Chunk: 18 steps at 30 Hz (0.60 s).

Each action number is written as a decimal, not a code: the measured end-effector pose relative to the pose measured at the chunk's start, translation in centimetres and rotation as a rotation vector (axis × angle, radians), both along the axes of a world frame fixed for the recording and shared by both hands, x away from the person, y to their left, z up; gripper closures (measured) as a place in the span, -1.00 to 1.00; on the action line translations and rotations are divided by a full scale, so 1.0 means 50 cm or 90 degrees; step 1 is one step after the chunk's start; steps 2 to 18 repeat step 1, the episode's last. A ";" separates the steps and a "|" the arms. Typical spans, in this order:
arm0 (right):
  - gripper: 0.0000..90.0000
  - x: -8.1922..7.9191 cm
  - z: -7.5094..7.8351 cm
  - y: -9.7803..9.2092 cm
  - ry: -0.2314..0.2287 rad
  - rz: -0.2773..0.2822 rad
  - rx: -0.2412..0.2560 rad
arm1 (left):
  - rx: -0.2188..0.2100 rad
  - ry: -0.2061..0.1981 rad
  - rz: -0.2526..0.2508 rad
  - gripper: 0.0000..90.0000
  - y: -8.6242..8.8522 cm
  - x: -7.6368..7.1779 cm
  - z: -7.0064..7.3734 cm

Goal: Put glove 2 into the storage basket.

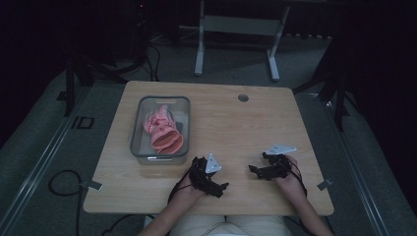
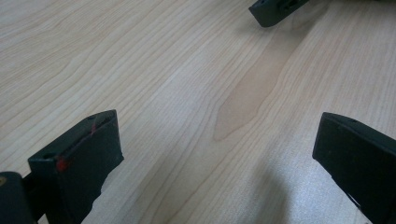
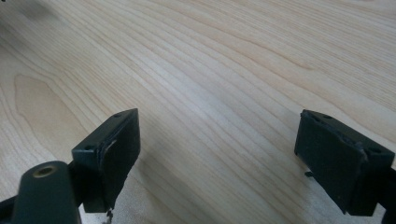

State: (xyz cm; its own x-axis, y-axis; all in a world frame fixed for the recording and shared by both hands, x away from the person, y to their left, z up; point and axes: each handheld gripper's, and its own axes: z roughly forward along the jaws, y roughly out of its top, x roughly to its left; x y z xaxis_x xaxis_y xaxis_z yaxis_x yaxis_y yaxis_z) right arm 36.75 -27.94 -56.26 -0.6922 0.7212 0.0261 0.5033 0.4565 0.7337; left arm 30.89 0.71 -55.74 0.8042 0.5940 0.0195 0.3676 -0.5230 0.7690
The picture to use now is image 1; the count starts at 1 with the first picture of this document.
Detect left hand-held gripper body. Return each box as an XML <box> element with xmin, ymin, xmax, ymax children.
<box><xmin>190</xmin><ymin>152</ymin><xmax>222</xmax><ymax>195</ymax></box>

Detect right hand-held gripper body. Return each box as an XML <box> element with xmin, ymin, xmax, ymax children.
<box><xmin>264</xmin><ymin>143</ymin><xmax>298</xmax><ymax>180</ymax></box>

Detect pink glove with grey palm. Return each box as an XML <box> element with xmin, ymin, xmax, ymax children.
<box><xmin>156</xmin><ymin>136</ymin><xmax>185</xmax><ymax>155</ymax></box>

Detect pink glove with red print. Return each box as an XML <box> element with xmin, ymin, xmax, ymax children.
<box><xmin>143</xmin><ymin>104</ymin><xmax>183</xmax><ymax>148</ymax></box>

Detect clear plastic bin grey rim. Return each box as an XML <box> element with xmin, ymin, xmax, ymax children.
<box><xmin>129</xmin><ymin>95</ymin><xmax>192</xmax><ymax>166</ymax></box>

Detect person's right hand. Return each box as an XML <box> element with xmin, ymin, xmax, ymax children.
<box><xmin>274</xmin><ymin>156</ymin><xmax>308</xmax><ymax>200</ymax></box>

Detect person's left hand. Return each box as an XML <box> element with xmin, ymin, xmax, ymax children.
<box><xmin>171</xmin><ymin>178</ymin><xmax>205</xmax><ymax>205</ymax></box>

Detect person's legs in beige trousers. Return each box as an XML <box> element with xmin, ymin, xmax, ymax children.
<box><xmin>166</xmin><ymin>214</ymin><xmax>294</xmax><ymax>236</ymax></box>

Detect black metal stand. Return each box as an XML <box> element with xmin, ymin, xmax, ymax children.
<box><xmin>293</xmin><ymin>32</ymin><xmax>362</xmax><ymax>132</ymax></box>

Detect black tripod stand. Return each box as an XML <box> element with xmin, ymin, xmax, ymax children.
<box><xmin>57</xmin><ymin>0</ymin><xmax>149</xmax><ymax>117</ymax></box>

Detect right hand-held gripper black cable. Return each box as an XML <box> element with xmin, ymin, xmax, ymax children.
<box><xmin>284</xmin><ymin>156</ymin><xmax>309</xmax><ymax>198</ymax></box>

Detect hand-held gripper black cable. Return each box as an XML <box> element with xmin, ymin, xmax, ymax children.
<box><xmin>284</xmin><ymin>156</ymin><xmax>309</xmax><ymax>198</ymax></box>
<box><xmin>167</xmin><ymin>160</ymin><xmax>198</xmax><ymax>205</ymax></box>

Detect left hand-held gripper black cable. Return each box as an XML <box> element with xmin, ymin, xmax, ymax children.
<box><xmin>167</xmin><ymin>160</ymin><xmax>198</xmax><ymax>205</ymax></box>

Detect grey metal table bracket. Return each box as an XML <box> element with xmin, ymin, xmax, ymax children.
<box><xmin>80</xmin><ymin>180</ymin><xmax>103</xmax><ymax>192</ymax></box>
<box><xmin>317</xmin><ymin>178</ymin><xmax>334</xmax><ymax>192</ymax></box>

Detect metal floor rail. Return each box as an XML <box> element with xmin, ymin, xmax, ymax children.
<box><xmin>304</xmin><ymin>92</ymin><xmax>389</xmax><ymax>236</ymax></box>
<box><xmin>0</xmin><ymin>87</ymin><xmax>91</xmax><ymax>236</ymax></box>

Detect black cable under table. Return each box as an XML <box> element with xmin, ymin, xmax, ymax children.
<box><xmin>99</xmin><ymin>213</ymin><xmax>155</xmax><ymax>236</ymax></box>

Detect black cables by tripod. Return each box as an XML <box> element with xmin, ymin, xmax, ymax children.
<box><xmin>144</xmin><ymin>42</ymin><xmax>161</xmax><ymax>83</ymax></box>

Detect black looped floor cable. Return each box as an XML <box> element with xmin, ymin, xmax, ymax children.
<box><xmin>48</xmin><ymin>169</ymin><xmax>83</xmax><ymax>236</ymax></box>

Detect white metal stand frame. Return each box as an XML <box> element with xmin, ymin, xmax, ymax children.
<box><xmin>179</xmin><ymin>0</ymin><xmax>291</xmax><ymax>83</ymax></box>

